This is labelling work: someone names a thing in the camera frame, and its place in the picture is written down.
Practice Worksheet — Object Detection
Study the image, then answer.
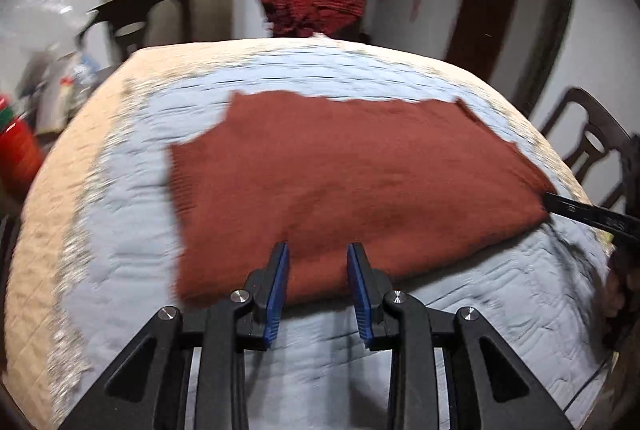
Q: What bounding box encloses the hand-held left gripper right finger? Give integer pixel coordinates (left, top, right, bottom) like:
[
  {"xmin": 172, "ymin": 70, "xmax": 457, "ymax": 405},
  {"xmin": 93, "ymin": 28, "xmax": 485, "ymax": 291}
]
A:
[{"xmin": 346, "ymin": 242, "xmax": 576, "ymax": 430}]

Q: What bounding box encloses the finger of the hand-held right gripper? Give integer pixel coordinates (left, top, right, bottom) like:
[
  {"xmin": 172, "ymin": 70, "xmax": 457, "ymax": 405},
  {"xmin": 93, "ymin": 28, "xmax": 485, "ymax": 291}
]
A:
[{"xmin": 542, "ymin": 191, "xmax": 603, "ymax": 231}]

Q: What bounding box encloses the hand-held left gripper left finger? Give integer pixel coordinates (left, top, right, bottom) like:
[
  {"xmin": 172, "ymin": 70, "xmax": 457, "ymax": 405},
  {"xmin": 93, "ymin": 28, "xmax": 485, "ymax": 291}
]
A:
[{"xmin": 62, "ymin": 241, "xmax": 291, "ymax": 430}]

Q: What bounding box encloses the rust brown knitted sweater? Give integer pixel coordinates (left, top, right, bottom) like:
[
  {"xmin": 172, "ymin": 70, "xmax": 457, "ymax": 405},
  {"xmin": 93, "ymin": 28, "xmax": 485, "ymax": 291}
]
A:
[{"xmin": 167, "ymin": 90, "xmax": 558, "ymax": 308}]

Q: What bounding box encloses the person's right hand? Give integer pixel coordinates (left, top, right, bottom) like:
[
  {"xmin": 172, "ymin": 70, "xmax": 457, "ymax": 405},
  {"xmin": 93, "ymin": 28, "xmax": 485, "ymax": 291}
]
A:
[{"xmin": 602, "ymin": 255, "xmax": 633, "ymax": 351}]

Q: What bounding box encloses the blue beige quilted blanket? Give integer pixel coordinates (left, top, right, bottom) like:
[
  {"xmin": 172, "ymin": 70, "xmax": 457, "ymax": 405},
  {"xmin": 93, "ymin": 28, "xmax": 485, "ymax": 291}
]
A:
[{"xmin": 5, "ymin": 37, "xmax": 618, "ymax": 430}]

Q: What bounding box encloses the grey barred window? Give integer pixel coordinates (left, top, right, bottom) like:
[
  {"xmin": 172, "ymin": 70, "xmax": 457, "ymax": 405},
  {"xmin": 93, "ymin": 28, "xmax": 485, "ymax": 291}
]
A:
[{"xmin": 512, "ymin": 0, "xmax": 576, "ymax": 115}]

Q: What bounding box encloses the brown wooden door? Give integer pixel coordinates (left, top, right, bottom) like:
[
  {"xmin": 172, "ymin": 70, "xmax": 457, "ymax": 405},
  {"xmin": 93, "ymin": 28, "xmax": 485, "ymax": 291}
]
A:
[{"xmin": 445, "ymin": 0, "xmax": 523, "ymax": 80}]

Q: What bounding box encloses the red bottle with antler cap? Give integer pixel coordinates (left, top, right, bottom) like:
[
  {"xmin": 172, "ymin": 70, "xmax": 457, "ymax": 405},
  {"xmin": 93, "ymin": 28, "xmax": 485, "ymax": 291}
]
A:
[{"xmin": 0, "ymin": 94, "xmax": 46, "ymax": 195}]

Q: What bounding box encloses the clear plastic bag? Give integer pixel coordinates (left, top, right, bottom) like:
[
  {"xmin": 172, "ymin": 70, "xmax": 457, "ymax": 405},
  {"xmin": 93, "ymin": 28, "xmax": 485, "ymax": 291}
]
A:
[{"xmin": 0, "ymin": 0, "xmax": 96, "ymax": 60}]

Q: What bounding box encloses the black cable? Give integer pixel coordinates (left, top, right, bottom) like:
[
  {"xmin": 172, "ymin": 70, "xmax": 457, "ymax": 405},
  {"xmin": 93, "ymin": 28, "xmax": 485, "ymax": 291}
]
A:
[{"xmin": 562, "ymin": 350, "xmax": 618, "ymax": 413}]

